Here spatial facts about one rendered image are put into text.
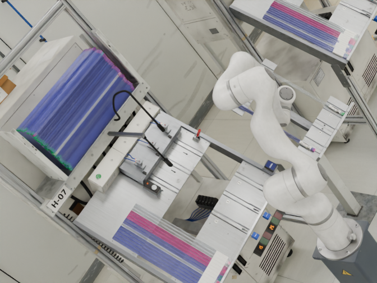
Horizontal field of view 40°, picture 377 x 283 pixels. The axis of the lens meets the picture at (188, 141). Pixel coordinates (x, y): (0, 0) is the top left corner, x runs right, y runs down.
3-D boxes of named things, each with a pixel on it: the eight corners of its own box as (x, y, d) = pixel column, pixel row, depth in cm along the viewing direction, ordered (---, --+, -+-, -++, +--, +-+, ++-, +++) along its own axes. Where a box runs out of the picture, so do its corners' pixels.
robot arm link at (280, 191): (335, 218, 190) (305, 178, 178) (290, 236, 197) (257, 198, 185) (330, 194, 199) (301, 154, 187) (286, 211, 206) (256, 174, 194)
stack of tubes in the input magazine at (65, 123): (136, 87, 247) (98, 45, 234) (71, 172, 228) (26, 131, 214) (122, 88, 257) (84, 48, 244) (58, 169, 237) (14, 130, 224)
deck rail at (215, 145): (280, 181, 253) (283, 176, 247) (279, 184, 252) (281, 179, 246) (156, 114, 268) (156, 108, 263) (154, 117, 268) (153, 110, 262)
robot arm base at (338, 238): (368, 220, 203) (349, 192, 194) (354, 263, 194) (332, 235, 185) (326, 218, 217) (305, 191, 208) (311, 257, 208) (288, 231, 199)
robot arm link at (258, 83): (293, 196, 196) (333, 179, 189) (289, 209, 185) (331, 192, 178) (228, 79, 190) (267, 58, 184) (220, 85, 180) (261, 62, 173)
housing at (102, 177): (161, 121, 268) (160, 107, 255) (105, 198, 249) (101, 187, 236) (147, 114, 269) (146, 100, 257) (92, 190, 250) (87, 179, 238)
